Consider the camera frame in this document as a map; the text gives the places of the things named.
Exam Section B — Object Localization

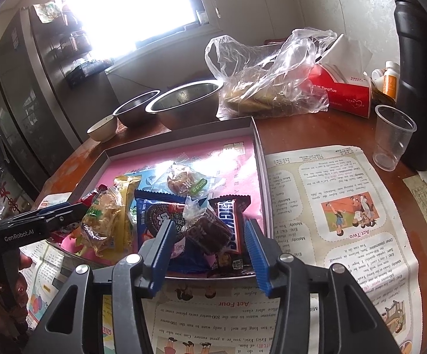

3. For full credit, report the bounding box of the clear red pastry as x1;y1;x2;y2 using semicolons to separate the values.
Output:
150;161;218;199

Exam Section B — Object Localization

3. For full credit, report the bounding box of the clear plastic bag with bread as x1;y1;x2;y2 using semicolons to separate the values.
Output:
205;27;337;119

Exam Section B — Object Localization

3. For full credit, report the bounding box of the red tissue box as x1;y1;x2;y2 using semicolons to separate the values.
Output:
309;34;372;118

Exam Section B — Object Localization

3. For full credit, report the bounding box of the blue Oreo packet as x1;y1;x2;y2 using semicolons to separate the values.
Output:
133;189;211;275

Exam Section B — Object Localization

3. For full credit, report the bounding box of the gold yellow snack packet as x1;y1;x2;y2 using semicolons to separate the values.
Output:
114;174;142;253

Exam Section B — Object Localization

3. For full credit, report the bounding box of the newspaper sheet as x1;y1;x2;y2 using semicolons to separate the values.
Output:
19;145;424;354

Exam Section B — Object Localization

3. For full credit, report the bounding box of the small brown cake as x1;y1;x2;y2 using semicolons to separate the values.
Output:
182;196;233;256

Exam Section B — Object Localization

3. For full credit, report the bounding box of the red snack packet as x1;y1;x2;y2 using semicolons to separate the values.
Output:
51;184;107;243

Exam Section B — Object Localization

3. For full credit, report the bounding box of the clear plastic cup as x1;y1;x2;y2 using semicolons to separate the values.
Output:
373;105;417;172

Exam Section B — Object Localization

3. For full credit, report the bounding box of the small ceramic bowl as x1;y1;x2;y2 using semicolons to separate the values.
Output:
87;115;118;142

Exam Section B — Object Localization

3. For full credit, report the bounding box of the large steel bowl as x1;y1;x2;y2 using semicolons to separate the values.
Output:
146;79;223;130

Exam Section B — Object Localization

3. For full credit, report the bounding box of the orange pill bottle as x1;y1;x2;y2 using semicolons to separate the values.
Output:
382;61;400;100

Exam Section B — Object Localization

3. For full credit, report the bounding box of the Snickers bar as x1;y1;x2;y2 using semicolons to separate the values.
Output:
207;195;251;277

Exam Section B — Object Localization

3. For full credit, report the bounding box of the grey shallow cardboard box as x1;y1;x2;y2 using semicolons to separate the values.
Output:
56;117;273;279

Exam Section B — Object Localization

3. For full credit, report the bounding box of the dark refrigerator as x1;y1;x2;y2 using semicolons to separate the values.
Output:
0;2;118;197

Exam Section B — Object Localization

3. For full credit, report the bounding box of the clear sesame cake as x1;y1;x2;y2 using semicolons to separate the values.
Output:
80;187;122;257

